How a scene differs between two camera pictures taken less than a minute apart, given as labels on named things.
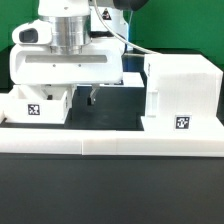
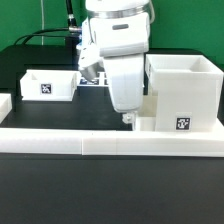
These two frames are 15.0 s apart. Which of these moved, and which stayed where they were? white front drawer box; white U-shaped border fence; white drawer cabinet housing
Moved: white front drawer box
Stayed: white drawer cabinet housing; white U-shaped border fence
